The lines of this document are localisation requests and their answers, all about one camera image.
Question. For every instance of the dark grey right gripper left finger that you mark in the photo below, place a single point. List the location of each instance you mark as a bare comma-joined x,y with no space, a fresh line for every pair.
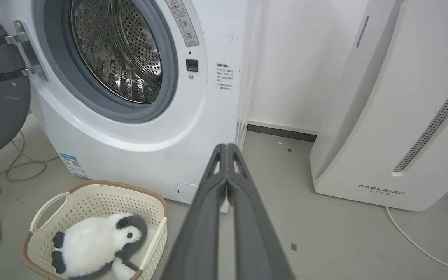
202,229

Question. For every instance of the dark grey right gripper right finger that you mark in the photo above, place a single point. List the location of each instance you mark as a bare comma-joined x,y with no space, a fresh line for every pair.
253,233

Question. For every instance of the white grey plush penguin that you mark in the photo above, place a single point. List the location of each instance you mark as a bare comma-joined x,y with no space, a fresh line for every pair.
95,245

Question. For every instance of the cream perforated laundry basket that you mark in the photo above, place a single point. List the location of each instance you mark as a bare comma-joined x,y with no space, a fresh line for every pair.
91,202

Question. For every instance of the white front-load washing machine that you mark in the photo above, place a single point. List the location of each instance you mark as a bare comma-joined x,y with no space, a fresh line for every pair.
138,128

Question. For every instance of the white Feelbird air purifier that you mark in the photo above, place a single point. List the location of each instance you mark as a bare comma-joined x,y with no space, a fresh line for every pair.
399,101

